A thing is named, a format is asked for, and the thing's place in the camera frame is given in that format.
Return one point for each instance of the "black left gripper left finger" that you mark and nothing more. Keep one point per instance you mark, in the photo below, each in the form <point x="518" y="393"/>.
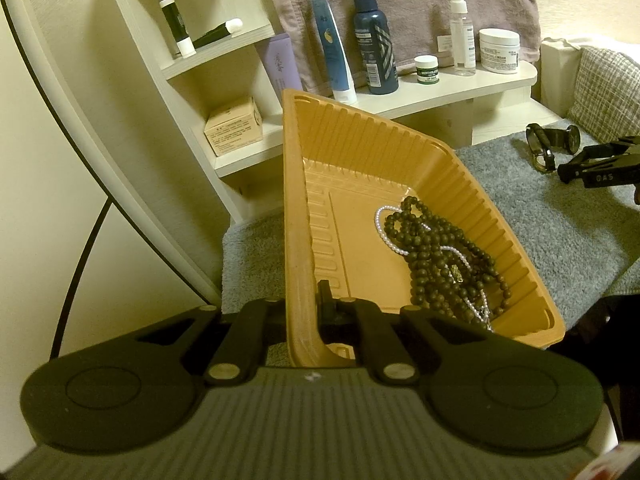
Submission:
<point x="238" y="356"/>

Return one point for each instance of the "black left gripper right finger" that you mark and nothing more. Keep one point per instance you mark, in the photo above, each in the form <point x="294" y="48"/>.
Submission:
<point x="362" y="325"/>

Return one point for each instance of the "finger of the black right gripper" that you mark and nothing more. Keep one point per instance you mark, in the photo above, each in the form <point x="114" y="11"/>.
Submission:
<point x="599" y="166"/>

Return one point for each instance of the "black wrist watch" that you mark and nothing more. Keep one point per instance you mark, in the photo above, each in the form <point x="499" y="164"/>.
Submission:
<point x="543" y="142"/>

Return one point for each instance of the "orange plastic tray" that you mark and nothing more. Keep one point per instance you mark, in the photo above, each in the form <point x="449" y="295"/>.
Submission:
<point x="380" y="209"/>

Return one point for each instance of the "grey plaid pillow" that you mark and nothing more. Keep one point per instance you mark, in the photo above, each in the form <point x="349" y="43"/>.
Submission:
<point x="606" y="94"/>

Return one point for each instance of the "grey fluffy mat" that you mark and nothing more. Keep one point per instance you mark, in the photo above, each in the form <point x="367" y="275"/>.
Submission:
<point x="583" y="242"/>

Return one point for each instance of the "white pillow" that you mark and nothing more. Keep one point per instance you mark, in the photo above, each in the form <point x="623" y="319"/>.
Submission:
<point x="559" y="63"/>

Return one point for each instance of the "white cream jar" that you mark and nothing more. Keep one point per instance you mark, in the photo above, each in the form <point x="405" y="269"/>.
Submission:
<point x="499" y="50"/>

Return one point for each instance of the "clear spray bottle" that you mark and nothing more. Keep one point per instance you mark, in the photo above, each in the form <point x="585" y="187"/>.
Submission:
<point x="462" y="38"/>

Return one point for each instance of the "pink hanging towel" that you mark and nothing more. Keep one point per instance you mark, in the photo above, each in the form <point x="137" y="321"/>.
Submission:
<point x="415" y="26"/>

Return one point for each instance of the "small green lid jar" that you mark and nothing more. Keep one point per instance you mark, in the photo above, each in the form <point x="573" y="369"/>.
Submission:
<point x="427" y="69"/>

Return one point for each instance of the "small cardboard box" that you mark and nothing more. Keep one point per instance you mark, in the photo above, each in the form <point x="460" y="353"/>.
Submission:
<point x="234" y="126"/>

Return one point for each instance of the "white blue tube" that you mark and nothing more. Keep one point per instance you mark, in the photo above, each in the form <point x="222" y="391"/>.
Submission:
<point x="337" y="66"/>

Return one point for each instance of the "dark blue spray bottle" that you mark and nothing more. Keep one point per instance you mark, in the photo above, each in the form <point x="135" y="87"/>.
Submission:
<point x="376" y="47"/>

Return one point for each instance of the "lilac tube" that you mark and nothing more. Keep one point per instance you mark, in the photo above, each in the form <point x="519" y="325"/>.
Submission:
<point x="278" y="59"/>

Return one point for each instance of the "black white standing tube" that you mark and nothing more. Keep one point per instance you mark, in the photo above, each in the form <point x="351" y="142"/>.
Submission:
<point x="177" y="27"/>

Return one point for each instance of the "black white lying tube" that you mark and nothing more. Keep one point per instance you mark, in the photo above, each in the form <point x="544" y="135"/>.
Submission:
<point x="226" y="29"/>

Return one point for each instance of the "cream wooden shelf unit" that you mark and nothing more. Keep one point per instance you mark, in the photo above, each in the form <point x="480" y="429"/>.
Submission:
<point x="460" y="110"/>

